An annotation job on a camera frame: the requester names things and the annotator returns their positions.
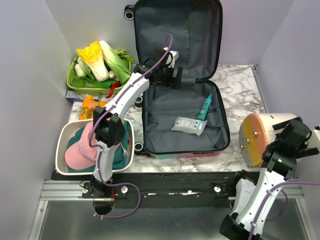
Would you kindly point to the green vegetable tray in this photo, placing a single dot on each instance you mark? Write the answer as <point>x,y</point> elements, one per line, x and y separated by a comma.
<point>86,84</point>

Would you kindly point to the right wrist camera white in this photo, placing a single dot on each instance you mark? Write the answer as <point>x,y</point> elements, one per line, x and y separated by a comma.
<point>314,141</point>

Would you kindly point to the teal tube bottle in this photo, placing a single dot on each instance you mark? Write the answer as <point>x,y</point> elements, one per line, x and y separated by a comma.
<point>204,110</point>

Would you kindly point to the yellow drawer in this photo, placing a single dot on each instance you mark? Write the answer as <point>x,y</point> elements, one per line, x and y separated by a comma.
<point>247,142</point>

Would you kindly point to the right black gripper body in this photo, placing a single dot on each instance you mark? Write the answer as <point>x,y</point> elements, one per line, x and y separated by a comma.
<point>302,151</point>

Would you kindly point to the clear packet of items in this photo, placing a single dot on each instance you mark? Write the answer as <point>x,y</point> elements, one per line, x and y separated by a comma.
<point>189,126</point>

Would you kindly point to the red chili pepper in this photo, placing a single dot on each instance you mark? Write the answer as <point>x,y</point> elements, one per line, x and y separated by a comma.
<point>112,88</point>

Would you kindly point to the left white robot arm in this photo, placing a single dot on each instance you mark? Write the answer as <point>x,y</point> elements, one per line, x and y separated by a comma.
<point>108,128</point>

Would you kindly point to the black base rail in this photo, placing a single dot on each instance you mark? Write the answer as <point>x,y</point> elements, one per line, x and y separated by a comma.
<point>165,190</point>

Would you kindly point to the pink and teal kids suitcase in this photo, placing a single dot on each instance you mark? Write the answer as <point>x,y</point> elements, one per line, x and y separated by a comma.
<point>196,27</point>

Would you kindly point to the white rectangular plastic tub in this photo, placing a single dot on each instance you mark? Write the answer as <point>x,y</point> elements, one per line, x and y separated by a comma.
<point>69,131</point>

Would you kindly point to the yellow napa cabbage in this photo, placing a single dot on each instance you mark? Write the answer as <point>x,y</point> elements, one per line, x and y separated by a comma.
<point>92,56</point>

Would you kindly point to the white mushroom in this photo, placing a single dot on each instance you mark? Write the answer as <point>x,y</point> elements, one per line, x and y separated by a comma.
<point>112,75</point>

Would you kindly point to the aluminium frame rail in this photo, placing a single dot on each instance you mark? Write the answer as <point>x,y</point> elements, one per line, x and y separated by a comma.
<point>62,191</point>

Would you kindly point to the pink baseball cap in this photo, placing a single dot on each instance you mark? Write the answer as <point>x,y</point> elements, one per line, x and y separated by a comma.
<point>79,156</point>

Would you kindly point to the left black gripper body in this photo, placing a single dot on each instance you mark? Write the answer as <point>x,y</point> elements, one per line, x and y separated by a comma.
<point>166,77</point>

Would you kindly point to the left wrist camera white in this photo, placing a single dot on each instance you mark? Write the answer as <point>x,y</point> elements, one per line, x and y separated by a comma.
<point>171,59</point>

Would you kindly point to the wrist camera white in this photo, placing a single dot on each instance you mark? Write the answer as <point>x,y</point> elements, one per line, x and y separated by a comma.
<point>171,59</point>
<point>314,141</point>

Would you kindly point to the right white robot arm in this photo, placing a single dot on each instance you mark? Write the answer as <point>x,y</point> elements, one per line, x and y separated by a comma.
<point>255,197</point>

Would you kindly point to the orange snack bag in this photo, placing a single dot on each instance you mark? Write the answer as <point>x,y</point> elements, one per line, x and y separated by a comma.
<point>88,106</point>

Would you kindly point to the cream cylindrical bucket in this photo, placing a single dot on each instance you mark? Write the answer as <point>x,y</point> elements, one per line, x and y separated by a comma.
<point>277,122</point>

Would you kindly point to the teal cloth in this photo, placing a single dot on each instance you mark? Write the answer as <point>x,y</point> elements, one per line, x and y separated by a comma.
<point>120,155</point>

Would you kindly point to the white green bok choy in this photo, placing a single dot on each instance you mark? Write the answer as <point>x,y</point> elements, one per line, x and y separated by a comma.
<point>118,61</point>

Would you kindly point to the purple white box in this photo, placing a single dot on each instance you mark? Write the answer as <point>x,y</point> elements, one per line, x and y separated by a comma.
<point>79,96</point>

